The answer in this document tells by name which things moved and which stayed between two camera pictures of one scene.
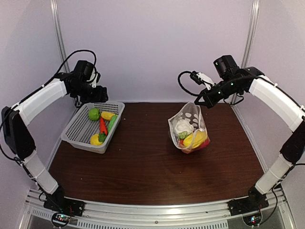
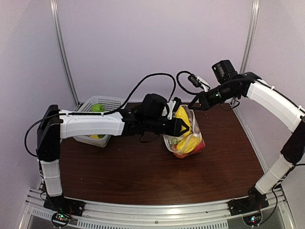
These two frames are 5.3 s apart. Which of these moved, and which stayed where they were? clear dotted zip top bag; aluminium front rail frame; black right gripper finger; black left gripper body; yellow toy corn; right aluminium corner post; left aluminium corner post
Moved: yellow toy corn; clear dotted zip top bag; black right gripper finger; black left gripper body
Stayed: left aluminium corner post; right aluminium corner post; aluminium front rail frame
